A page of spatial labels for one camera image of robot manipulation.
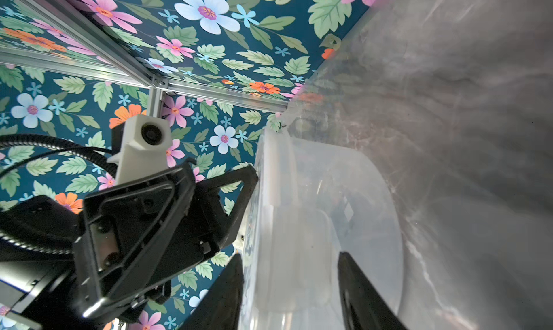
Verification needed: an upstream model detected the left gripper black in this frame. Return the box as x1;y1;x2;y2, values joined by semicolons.
71;163;259;327

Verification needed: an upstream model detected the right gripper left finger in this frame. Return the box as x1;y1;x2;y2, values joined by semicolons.
179;254;244;330

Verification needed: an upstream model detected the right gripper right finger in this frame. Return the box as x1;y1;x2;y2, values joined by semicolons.
338;252;407;330

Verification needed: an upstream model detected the round clear lunch box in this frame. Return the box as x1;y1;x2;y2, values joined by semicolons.
238;131;404;329

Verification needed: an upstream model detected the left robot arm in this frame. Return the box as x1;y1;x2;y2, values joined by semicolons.
1;164;259;329

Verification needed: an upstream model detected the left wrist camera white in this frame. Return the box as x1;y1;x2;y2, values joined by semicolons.
108;115;172;185

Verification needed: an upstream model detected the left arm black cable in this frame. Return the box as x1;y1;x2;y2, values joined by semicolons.
0;133;118;255

